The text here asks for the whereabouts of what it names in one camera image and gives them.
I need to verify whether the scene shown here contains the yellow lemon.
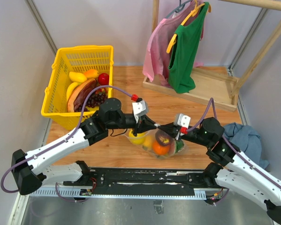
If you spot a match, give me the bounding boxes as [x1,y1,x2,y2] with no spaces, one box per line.
[128,129,146,145]

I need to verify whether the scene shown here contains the blue crumpled cloth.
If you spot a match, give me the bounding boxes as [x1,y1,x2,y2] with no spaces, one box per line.
[224,123,269,169]

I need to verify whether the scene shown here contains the red apple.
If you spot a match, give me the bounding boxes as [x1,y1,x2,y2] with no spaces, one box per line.
[98,73,109,85]

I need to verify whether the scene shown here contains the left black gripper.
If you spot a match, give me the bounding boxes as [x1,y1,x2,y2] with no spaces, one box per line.
[107,114,157,137]

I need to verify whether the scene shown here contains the wooden clothes rack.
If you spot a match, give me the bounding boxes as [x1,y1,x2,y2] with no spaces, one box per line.
[143,0,281,112]

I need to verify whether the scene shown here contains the yellow banana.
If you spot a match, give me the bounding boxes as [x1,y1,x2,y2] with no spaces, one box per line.
[66,82,80,101]

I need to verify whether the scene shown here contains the grey clothes hanger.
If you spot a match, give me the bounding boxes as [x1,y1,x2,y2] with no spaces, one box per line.
[165,0,192,19]

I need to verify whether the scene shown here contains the small red cherry tomatoes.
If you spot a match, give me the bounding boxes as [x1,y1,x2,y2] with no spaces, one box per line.
[95,88,108,95]

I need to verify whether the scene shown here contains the clear zip top bag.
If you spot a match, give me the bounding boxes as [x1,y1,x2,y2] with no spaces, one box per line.
[125,129,189,159]

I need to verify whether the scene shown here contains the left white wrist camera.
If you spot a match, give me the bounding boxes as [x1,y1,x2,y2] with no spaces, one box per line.
[132,100,149,123]

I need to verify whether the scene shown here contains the yellow clothes hanger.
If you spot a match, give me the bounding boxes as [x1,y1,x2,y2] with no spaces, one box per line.
[166,0,212,54]

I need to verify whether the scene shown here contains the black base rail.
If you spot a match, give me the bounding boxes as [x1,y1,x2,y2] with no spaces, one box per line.
[63,167,221,198]

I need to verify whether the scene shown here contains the pink shirt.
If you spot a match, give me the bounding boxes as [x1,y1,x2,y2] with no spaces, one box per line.
[143,1,195,87]

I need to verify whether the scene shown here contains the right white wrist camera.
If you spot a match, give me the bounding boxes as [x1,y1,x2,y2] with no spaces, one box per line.
[173,113,191,128]

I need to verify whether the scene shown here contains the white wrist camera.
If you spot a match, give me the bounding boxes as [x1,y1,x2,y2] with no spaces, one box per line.
[173,113,191,128]
[132,100,149,123]

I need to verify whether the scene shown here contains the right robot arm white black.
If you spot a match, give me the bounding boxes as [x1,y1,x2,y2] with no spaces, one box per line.
[158,117,281,225]

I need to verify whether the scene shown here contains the pink orange peach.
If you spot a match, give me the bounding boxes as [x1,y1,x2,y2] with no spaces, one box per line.
[142,135,155,150]

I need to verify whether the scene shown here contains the yellow mango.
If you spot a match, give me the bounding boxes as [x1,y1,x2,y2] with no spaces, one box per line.
[69,72,87,83]

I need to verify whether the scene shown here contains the green shirt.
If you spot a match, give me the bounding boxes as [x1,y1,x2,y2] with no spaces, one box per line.
[168,2,210,94]

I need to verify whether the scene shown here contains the orange yellow peach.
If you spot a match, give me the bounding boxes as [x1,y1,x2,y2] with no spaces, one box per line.
[84,69,99,79]

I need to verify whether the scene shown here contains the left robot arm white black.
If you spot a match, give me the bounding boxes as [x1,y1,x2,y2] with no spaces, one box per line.
[11,98,157,195]

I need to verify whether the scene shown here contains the small orange fruit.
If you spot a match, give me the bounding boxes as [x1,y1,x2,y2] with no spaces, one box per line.
[152,141,170,156]

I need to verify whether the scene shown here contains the dark purple grape bunch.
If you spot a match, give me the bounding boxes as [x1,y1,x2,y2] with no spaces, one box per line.
[74,93,108,112]

